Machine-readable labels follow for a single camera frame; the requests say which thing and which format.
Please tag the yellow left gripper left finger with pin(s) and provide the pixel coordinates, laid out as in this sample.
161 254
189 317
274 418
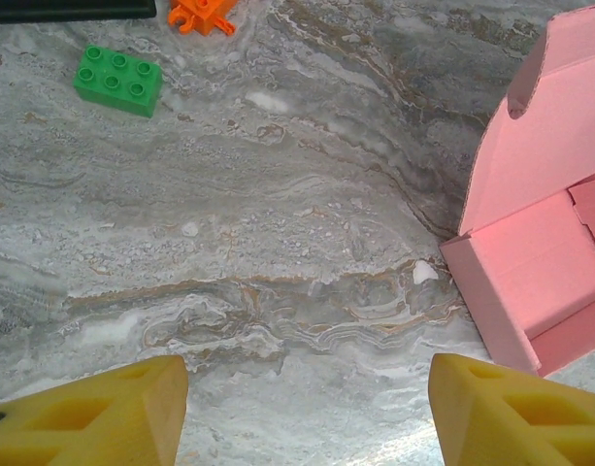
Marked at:
83 427

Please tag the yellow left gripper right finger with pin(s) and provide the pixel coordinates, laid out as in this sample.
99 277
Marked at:
520 427

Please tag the pink paper box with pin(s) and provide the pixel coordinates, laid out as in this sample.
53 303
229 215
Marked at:
544 170

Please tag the green toy brick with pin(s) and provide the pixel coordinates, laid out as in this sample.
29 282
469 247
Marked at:
117 82

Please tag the black and grey checkerboard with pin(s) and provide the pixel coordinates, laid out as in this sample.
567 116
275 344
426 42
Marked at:
59 9

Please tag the orange toy brick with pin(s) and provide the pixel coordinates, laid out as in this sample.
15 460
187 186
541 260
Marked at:
205 14

